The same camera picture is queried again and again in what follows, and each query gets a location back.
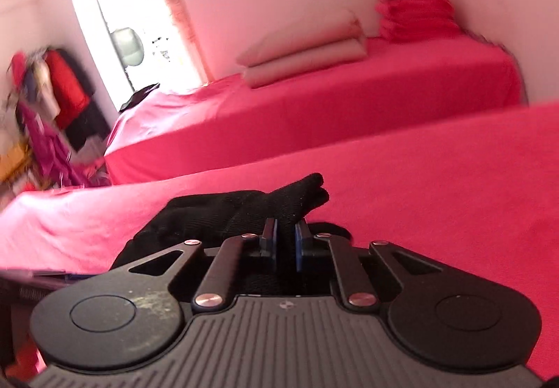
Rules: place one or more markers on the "far bed red sheet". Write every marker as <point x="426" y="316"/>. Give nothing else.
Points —
<point x="227" y="123"/>

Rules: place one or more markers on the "wooden shelf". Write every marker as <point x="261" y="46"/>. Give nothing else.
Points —
<point x="15" y="162"/>

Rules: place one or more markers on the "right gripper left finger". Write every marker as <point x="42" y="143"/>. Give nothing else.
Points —
<point x="127" y="316"/>

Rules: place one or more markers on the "bright window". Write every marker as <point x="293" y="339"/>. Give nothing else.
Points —
<point x="135" y="43"/>

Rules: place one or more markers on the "near bed pink blanket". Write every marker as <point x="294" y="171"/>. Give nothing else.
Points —
<point x="480" y="194"/>

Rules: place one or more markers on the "lower beige folded pillow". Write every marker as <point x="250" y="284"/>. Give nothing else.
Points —
<point x="317" y="58"/>

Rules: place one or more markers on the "black knit pants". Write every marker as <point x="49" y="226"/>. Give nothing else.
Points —
<point x="212" y="218"/>

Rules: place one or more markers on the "magenta hanging garment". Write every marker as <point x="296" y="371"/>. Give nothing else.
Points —
<point x="51" y="155"/>

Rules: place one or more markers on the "red crumpled blanket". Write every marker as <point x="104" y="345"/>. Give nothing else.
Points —
<point x="403" y="21"/>

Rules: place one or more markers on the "red and black hanging clothes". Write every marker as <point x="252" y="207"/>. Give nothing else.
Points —
<point x="53" y="81"/>

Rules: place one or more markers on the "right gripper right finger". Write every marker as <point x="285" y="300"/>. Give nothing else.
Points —
<point x="441" y="315"/>

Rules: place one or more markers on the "black garment on far bed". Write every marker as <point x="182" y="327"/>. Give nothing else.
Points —
<point x="138" y="96"/>

